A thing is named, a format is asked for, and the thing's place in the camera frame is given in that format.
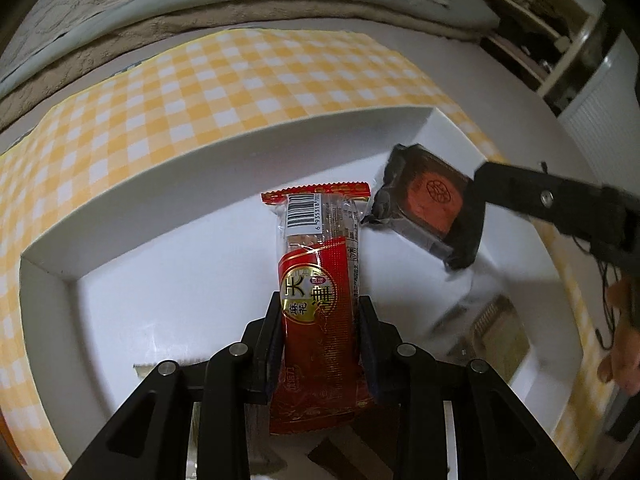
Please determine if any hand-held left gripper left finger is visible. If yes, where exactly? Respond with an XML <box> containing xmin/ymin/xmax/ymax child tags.
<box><xmin>62</xmin><ymin>290</ymin><xmax>287</xmax><ymax>480</ymax></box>

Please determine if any grey duvet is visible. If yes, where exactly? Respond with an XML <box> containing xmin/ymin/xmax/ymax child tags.
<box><xmin>0</xmin><ymin>0</ymin><xmax>501</xmax><ymax>96</ymax></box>

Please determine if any red snack packet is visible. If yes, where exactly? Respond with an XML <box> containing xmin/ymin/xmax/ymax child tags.
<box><xmin>261</xmin><ymin>181</ymin><xmax>373</xmax><ymax>436</ymax></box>

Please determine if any white cardboard box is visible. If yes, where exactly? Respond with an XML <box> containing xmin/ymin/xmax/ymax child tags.
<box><xmin>20</xmin><ymin>105</ymin><xmax>596</xmax><ymax>480</ymax></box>

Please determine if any person's right hand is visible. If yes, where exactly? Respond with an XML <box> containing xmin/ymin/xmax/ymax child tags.
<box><xmin>597</xmin><ymin>275</ymin><xmax>640</xmax><ymax>396</ymax></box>

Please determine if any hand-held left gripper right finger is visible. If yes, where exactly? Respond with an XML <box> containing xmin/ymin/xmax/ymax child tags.
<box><xmin>357</xmin><ymin>296</ymin><xmax>581</xmax><ymax>480</ymax></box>

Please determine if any yellow checkered mat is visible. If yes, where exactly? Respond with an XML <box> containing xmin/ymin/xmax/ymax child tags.
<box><xmin>0</xmin><ymin>27</ymin><xmax>621</xmax><ymax>480</ymax></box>

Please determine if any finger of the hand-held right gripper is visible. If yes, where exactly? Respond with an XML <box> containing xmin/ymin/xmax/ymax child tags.
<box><xmin>446</xmin><ymin>160</ymin><xmax>626</xmax><ymax>271</ymax></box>

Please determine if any white slatted door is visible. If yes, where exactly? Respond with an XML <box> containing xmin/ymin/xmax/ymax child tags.
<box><xmin>557</xmin><ymin>30</ymin><xmax>640</xmax><ymax>201</ymax></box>

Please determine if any white wall shelf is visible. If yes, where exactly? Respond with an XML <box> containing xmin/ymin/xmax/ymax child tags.
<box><xmin>440</xmin><ymin>0</ymin><xmax>608</xmax><ymax>106</ymax></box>

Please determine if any dark mooncake packet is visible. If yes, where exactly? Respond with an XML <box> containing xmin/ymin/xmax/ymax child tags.
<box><xmin>362</xmin><ymin>144</ymin><xmax>483</xmax><ymax>268</ymax></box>

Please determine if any clear green cake packet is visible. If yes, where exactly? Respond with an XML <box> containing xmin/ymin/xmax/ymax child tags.
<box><xmin>425</xmin><ymin>294</ymin><xmax>532</xmax><ymax>377</ymax></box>

